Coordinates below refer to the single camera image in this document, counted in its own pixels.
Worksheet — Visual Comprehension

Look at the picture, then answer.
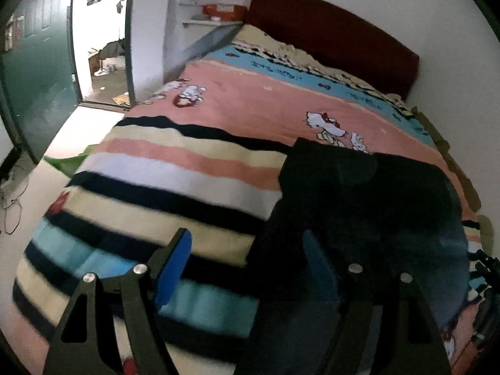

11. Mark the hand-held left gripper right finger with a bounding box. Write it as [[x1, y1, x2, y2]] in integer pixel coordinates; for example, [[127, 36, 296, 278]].
[[302, 230, 450, 375]]

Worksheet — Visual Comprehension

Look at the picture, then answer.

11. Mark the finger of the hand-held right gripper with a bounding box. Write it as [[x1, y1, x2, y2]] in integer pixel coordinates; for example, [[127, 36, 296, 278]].
[[467, 248, 500, 344]]

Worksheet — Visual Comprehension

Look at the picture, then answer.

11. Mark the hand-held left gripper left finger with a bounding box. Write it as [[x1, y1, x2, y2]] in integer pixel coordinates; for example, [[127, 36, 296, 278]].
[[43, 227, 193, 375]]

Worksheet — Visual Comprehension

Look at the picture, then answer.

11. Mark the black hooded jacket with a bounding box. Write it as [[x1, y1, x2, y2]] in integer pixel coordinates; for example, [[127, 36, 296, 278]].
[[234, 137, 469, 375]]

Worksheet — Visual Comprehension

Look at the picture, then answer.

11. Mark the dark clothes pile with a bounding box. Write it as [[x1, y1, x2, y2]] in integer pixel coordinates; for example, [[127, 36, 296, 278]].
[[97, 39, 128, 59]]

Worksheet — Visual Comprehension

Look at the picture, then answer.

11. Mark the striped cartoon print blanket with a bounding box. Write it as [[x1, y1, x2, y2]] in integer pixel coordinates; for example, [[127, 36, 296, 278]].
[[0, 23, 493, 375]]

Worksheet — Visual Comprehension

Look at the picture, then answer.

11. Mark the green cloth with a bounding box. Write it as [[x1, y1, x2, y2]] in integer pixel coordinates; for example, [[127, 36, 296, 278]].
[[43, 144, 98, 176]]

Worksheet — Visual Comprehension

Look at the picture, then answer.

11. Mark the grey board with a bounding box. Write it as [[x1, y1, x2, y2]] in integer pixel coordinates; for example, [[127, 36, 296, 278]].
[[164, 23, 245, 83]]

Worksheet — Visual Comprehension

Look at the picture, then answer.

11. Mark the dark red bed headboard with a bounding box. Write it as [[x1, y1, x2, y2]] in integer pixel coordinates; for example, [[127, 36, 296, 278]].
[[246, 0, 420, 102]]

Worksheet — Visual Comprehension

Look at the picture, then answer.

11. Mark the green door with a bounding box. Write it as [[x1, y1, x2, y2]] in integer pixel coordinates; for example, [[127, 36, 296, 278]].
[[0, 0, 83, 165]]

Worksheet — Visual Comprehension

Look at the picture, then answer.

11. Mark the orange box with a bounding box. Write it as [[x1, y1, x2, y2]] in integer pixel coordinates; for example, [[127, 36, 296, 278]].
[[202, 3, 248, 22]]

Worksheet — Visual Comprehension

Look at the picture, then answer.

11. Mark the floor cable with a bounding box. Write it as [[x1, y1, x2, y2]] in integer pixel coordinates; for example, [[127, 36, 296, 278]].
[[0, 180, 29, 236]]

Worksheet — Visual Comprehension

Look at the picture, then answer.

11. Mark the white wall shelf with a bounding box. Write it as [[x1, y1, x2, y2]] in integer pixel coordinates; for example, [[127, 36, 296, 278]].
[[183, 19, 245, 28]]

